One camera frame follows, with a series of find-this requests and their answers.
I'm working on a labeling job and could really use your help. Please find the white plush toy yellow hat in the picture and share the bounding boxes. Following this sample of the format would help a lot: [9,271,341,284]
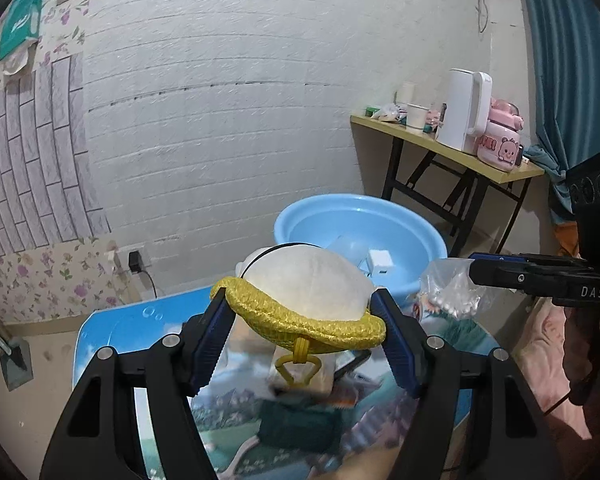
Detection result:
[211,243,387,398]

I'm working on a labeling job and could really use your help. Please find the black wall plug charger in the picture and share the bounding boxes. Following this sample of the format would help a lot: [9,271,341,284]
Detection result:
[128,250,145,274]

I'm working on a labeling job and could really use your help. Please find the teal foil snack packet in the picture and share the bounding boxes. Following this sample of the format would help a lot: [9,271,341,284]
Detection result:
[257,401,351,454]

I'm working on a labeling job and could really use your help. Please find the white box in basin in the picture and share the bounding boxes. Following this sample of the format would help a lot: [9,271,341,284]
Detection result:
[366,249,394,275]

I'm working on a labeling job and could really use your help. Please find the clear bag white beads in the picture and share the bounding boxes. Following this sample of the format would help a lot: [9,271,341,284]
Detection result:
[417,258,498,320]

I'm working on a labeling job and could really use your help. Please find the pink cartoon lunch jar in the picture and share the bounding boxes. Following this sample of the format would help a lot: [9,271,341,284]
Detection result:
[477,99,524,172]

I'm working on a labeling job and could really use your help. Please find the black green cologne bottle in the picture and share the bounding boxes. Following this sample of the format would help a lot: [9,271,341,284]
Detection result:
[334,350,372,382]

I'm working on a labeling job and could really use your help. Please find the yellow side table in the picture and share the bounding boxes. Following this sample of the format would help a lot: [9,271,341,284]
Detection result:
[350,115,544,257]

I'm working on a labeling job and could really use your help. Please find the blue plastic basin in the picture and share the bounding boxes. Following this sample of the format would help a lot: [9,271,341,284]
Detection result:
[274,194,448,309]

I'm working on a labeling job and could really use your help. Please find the white paper cup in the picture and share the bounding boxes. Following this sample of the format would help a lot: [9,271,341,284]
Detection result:
[405,103,429,130]

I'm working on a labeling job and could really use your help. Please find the grey dustpan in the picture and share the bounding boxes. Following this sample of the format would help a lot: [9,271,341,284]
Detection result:
[0,322,34,391]

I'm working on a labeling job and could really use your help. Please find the white electric kettle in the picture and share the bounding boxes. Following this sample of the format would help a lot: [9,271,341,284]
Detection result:
[437,68,492,155]

